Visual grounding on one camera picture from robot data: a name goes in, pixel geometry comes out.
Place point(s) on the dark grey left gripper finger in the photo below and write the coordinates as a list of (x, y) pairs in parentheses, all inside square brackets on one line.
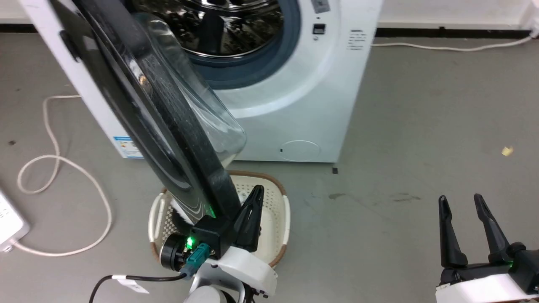
[(251, 219)]

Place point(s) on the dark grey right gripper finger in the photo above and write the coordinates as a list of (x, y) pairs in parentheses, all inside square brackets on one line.
[(449, 240), (490, 231)]

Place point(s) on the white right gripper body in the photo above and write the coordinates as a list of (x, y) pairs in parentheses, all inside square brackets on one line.
[(480, 290)]

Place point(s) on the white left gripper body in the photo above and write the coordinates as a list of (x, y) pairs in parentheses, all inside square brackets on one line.
[(248, 267)]

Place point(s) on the black glass washing machine door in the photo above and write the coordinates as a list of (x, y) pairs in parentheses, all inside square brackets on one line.
[(139, 105)]

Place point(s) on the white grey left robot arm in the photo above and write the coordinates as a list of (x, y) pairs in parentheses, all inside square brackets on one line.
[(207, 296)]

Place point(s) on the white front-load washing machine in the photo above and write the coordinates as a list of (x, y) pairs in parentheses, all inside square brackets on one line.
[(294, 105)]

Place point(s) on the cream laundry basket brown rim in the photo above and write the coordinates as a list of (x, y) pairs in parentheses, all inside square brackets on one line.
[(274, 210)]

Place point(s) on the small yellow scrap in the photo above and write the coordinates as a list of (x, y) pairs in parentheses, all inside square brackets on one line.
[(507, 151)]

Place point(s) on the white power strip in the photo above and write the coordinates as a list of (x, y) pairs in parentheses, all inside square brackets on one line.
[(8, 223)]

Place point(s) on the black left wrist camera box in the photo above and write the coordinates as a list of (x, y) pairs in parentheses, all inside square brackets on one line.
[(210, 237)]

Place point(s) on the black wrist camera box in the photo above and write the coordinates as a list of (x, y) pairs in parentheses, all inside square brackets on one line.
[(526, 265), (210, 237)]

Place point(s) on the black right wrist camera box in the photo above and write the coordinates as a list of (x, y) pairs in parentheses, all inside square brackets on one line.
[(526, 265)]

